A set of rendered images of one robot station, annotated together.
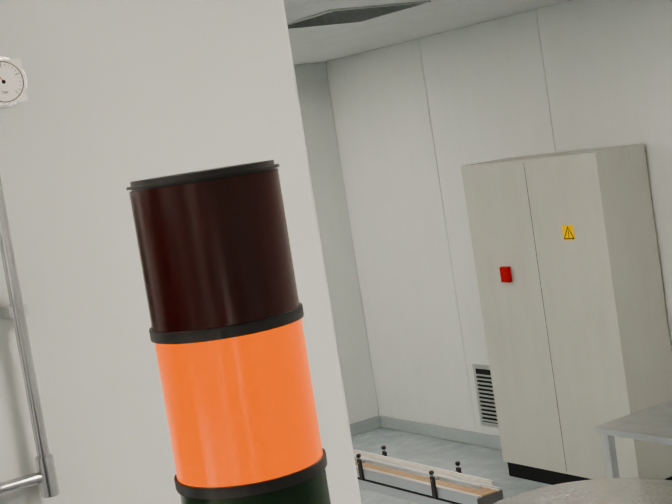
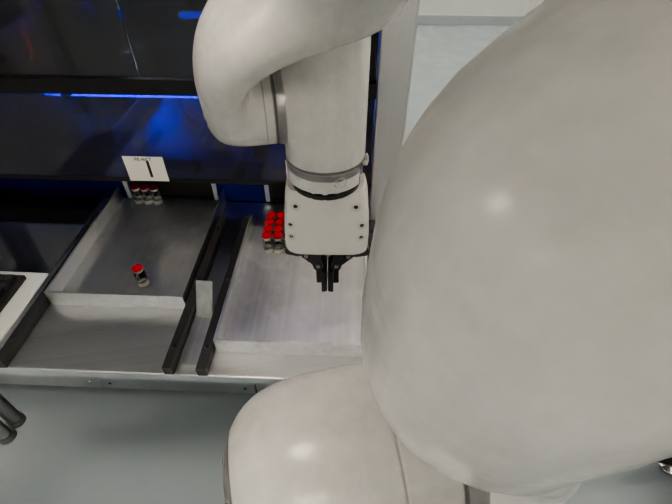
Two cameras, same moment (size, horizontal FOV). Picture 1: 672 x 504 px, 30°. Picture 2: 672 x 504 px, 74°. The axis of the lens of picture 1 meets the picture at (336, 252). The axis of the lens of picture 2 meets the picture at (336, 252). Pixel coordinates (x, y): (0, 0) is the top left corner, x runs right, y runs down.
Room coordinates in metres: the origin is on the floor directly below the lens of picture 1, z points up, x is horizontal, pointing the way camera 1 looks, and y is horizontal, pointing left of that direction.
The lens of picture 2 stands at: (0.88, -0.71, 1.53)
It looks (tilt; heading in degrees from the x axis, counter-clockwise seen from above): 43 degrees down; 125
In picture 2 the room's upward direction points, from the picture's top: straight up
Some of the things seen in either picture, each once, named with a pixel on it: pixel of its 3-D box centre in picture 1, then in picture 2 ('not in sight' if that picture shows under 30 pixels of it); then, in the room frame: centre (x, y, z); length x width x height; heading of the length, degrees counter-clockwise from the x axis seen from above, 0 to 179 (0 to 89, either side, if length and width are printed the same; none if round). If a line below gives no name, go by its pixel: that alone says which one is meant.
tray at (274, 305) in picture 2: not in sight; (300, 276); (0.48, -0.25, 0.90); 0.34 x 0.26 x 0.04; 123
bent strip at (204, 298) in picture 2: not in sight; (197, 320); (0.40, -0.45, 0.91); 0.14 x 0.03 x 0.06; 123
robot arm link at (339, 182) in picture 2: not in sight; (327, 165); (0.64, -0.37, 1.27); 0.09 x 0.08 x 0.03; 34
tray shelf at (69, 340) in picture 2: not in sight; (220, 275); (0.32, -0.33, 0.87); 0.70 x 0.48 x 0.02; 33
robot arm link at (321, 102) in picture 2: not in sight; (320, 91); (0.63, -0.38, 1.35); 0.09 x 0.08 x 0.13; 47
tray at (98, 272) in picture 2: not in sight; (147, 240); (0.14, -0.36, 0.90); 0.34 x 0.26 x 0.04; 123
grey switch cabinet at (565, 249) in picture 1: (568, 320); not in sight; (7.63, -1.35, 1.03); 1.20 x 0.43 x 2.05; 33
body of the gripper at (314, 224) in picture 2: not in sight; (326, 210); (0.63, -0.37, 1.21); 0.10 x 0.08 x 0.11; 34
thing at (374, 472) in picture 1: (257, 439); not in sight; (6.18, 0.53, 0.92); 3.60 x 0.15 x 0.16; 33
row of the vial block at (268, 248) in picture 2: not in sight; (304, 244); (0.43, -0.18, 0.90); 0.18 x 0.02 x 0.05; 33
